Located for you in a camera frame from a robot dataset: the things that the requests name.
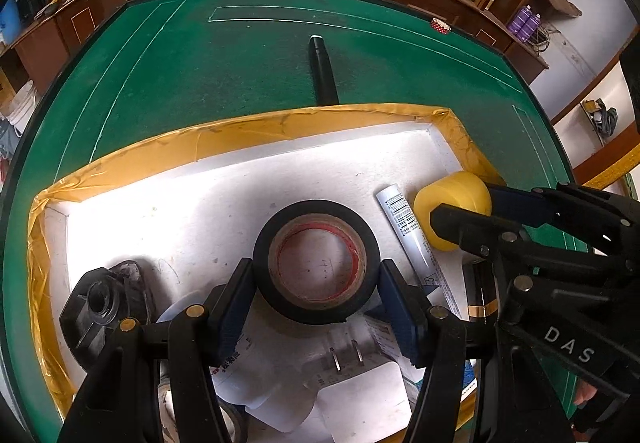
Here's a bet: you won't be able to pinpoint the black marker with gold band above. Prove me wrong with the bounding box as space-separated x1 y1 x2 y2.
464 263 501 325

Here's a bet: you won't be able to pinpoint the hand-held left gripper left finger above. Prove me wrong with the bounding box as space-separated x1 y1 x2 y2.
57 258 258 443

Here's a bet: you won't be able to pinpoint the dark shoes on shelf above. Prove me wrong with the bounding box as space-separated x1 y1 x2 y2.
582 99 618 138

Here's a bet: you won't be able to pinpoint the purple bottles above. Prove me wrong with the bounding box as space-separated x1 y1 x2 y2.
506 5 543 41

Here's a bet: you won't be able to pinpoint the white usb charger plug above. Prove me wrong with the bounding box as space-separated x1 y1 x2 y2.
300 338 417 443

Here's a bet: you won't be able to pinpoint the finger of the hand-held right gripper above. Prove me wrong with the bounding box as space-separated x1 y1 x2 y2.
430 204 640 304
487 182 640 256

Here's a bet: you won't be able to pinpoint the grey tape roll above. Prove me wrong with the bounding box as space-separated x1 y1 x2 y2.
220 402 249 443

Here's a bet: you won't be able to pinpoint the cardboard box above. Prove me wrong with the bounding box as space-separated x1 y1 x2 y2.
537 0 583 18

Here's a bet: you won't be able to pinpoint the black electrical tape roll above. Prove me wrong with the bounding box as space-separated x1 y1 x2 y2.
252 199 381 325

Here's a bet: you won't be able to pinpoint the blue plastic jug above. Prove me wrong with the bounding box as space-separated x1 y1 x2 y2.
0 0 23 44

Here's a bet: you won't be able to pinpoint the white squeeze tube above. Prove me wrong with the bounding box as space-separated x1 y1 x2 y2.
375 185 463 319

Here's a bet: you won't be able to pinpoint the white box with yellow tape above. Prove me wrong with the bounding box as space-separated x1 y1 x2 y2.
27 104 506 429

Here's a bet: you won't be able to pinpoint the person's right hand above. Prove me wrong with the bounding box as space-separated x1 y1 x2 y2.
572 380 608 434

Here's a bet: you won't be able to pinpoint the white plastic bucket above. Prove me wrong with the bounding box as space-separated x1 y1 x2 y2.
0 80 38 134

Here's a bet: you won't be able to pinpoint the yellow tape roll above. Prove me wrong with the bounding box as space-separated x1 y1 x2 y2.
413 172 493 253

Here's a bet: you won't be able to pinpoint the black marker with white band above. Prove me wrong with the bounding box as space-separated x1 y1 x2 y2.
307 36 341 106

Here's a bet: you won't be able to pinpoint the white bottle with red label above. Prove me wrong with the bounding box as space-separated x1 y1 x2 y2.
207 303 326 431

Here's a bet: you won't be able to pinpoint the black triangular plastic knob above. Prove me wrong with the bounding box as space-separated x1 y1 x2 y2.
59 259 153 369

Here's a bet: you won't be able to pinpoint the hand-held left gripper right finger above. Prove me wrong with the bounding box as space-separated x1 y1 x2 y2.
378 259 493 443

